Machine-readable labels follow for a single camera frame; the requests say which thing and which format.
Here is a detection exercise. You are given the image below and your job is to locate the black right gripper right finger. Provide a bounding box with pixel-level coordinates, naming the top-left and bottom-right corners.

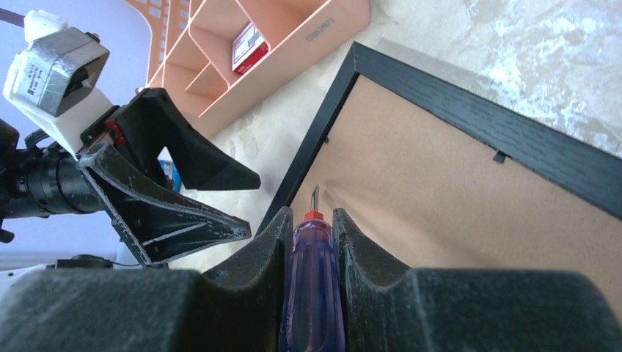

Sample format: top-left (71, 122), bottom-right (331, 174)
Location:
top-left (333, 208), bottom-right (621, 351)

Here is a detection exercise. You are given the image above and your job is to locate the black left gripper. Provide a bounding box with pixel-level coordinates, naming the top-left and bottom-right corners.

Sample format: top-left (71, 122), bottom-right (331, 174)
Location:
top-left (77, 88), bottom-right (261, 265)

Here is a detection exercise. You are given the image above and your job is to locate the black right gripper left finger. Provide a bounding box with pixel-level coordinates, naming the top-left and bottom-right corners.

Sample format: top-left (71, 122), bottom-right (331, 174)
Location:
top-left (1, 207), bottom-right (293, 351)

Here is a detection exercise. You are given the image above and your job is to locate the black sunflower photo frame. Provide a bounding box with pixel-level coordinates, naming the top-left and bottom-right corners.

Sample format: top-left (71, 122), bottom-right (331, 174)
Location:
top-left (262, 43), bottom-right (621, 312)

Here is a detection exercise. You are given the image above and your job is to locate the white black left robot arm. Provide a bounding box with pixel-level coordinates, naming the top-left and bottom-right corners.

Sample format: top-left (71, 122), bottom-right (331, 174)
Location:
top-left (1, 88), bottom-right (260, 266)

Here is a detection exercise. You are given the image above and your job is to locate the blue patterned tape roll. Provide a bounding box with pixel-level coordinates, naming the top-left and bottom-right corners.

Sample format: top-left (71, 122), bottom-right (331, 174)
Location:
top-left (158, 159), bottom-right (183, 193)

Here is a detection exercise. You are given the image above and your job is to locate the peach plastic file organizer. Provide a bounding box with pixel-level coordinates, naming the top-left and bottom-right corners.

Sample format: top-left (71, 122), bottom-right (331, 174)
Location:
top-left (131, 0), bottom-right (371, 138)

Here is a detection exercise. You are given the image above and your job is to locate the small red white box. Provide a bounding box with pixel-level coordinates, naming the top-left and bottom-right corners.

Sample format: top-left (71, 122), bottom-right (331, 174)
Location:
top-left (231, 22), bottom-right (269, 75)

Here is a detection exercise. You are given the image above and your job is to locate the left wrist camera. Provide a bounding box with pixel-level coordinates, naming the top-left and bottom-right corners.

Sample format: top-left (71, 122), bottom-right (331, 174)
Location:
top-left (3, 10), bottom-right (113, 157)

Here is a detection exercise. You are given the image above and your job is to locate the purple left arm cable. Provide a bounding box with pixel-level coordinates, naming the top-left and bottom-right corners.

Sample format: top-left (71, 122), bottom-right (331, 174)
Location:
top-left (0, 7), bottom-right (25, 28)

